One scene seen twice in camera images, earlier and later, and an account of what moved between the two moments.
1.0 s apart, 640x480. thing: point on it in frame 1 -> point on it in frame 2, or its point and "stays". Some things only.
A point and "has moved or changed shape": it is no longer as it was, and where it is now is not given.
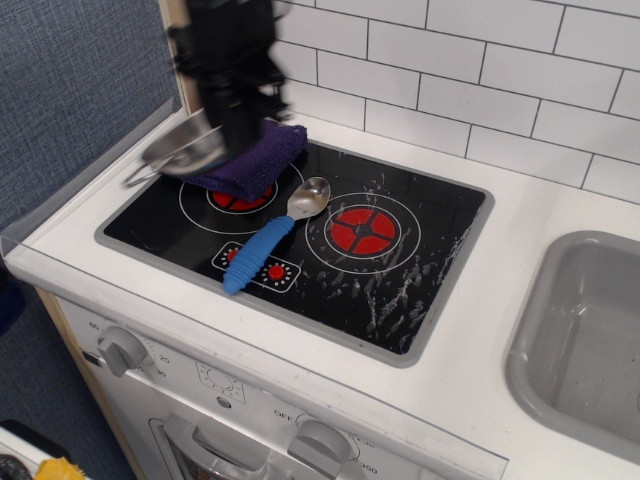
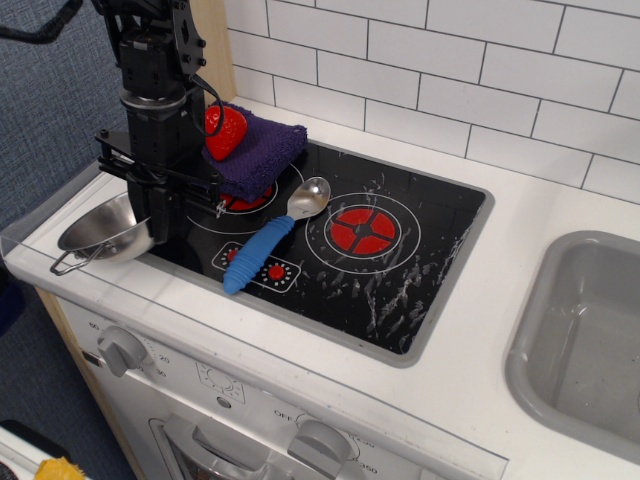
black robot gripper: x=227 y=45 -> x=163 y=158
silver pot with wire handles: x=191 y=145 has moved or changed shape
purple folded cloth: x=252 y=165 stays
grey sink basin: x=575 y=360 stays
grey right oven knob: x=320 y=445 stays
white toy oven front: x=183 y=409 stays
